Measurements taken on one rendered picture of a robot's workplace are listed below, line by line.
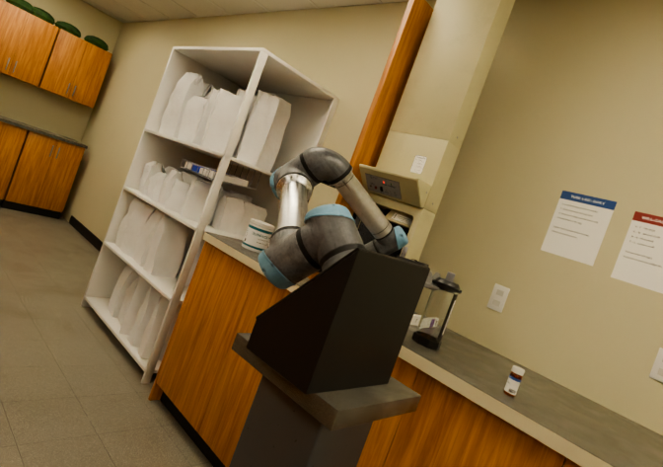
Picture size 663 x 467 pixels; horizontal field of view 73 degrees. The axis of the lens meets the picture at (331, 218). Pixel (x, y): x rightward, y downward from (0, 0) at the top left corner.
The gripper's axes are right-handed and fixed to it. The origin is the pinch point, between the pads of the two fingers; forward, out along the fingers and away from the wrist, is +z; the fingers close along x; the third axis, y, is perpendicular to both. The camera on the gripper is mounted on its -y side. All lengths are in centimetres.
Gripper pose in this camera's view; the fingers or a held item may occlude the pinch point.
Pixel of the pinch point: (443, 290)
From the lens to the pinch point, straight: 165.9
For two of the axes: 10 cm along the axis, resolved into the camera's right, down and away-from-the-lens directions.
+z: 8.5, 2.5, -4.6
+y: 2.9, -9.6, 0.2
